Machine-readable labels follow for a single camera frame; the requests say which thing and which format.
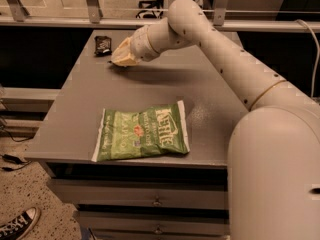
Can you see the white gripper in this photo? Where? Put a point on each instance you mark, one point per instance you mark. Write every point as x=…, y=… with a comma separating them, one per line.
x=140, y=46

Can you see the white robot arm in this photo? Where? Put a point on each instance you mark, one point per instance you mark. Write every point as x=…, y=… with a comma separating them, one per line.
x=274, y=150

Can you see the black rxbar chocolate bar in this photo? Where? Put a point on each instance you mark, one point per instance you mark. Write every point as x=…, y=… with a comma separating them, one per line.
x=103, y=45

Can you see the black office chair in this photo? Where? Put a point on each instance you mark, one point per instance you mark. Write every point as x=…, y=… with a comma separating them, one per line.
x=150, y=9

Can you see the green kettle chips bag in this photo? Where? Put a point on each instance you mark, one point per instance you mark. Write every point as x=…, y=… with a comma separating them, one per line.
x=155, y=131

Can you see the metal railing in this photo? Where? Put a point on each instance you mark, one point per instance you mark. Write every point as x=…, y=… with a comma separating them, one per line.
x=227, y=15

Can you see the top grey drawer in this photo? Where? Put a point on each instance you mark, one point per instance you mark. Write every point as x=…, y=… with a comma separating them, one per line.
x=140, y=194

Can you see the grey drawer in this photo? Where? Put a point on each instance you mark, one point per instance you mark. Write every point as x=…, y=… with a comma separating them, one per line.
x=140, y=194
x=156, y=224

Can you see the grey drawer cabinet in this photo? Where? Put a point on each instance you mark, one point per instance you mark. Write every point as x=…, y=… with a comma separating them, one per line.
x=65, y=141

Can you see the black white sneaker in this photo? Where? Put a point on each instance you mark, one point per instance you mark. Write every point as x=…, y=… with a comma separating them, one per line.
x=20, y=226

